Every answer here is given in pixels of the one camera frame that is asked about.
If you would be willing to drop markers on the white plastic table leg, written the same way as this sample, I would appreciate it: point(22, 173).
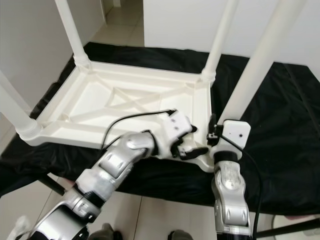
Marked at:
point(72, 30)
point(15, 110)
point(255, 70)
point(220, 40)

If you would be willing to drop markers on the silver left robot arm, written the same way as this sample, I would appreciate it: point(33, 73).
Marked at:
point(120, 160)

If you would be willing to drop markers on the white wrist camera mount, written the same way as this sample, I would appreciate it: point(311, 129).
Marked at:
point(237, 132)
point(180, 125)

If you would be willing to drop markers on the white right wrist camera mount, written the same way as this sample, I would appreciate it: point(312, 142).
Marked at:
point(237, 132)

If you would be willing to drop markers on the black metal table leg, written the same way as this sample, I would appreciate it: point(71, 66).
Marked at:
point(285, 227)
point(51, 185)

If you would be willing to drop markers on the grey right robot foot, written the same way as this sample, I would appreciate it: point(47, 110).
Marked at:
point(181, 235)

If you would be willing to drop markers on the grey left robot foot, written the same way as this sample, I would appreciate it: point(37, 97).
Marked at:
point(106, 233)

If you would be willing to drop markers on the white plastic wrap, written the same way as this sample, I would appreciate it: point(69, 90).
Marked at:
point(24, 225)

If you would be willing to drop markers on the white plastic children table top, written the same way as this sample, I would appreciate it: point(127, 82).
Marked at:
point(95, 95)

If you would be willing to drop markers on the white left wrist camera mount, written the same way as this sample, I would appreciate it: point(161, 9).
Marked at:
point(180, 125)

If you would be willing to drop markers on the grey robot foot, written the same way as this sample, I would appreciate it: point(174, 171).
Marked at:
point(181, 235)
point(106, 233)

